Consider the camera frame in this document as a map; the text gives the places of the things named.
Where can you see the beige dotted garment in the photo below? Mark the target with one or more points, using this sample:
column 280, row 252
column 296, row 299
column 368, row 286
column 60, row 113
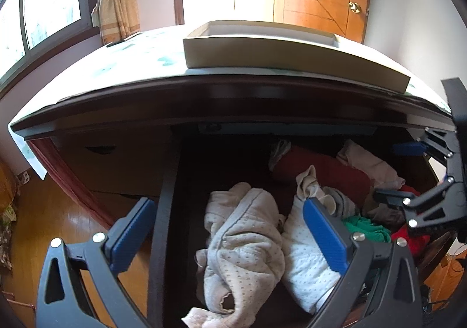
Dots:
column 240, row 262

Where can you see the white wall socket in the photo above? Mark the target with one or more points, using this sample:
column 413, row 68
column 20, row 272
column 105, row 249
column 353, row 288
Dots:
column 24, row 178

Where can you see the dark wooden desk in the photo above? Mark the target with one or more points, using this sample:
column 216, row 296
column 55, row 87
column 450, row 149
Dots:
column 219, row 94

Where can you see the reddish cloth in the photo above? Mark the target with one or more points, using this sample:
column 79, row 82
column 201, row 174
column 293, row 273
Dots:
column 69, row 182

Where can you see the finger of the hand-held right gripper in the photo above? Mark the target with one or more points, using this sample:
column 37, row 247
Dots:
column 392, row 197
column 408, row 148

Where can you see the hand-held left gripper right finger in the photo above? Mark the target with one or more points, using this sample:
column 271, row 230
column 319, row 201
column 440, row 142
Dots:
column 324, row 236

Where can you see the window with dark frame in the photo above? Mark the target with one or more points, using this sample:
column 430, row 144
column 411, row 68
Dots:
column 51, row 3

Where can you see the green and dark garment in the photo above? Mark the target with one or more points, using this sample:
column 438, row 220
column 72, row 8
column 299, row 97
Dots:
column 365, row 228

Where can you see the brass door knob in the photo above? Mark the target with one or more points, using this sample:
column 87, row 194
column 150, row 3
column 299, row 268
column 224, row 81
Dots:
column 353, row 6

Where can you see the beige shallow tray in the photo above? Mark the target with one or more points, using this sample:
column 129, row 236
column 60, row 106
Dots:
column 255, row 58

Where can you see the black flat device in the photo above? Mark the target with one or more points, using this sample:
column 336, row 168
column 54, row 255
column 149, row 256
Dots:
column 116, row 43

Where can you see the pale pink garment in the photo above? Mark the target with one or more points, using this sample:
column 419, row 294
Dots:
column 365, row 163

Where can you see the red fleece garment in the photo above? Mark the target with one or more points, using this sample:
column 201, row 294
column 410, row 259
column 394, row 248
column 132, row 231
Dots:
column 412, row 240
column 410, row 189

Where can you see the dark red garment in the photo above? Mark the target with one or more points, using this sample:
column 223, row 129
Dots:
column 328, row 171

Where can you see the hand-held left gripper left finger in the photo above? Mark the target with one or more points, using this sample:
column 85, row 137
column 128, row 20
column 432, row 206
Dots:
column 131, row 229

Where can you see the beige grey striped garment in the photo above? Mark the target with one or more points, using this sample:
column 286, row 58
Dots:
column 310, row 185

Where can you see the white green printed tablecloth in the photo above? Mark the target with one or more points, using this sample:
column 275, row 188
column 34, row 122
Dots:
column 146, row 54

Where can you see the light grey garment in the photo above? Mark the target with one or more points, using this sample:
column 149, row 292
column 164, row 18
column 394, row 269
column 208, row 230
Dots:
column 281, row 152

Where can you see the white quilted garment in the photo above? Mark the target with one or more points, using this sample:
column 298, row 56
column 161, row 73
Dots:
column 306, row 269

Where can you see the floral patterned cloth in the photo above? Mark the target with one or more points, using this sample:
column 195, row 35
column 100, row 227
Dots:
column 5, row 236

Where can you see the dark wooden drawer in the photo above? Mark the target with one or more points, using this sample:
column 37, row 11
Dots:
column 226, row 167

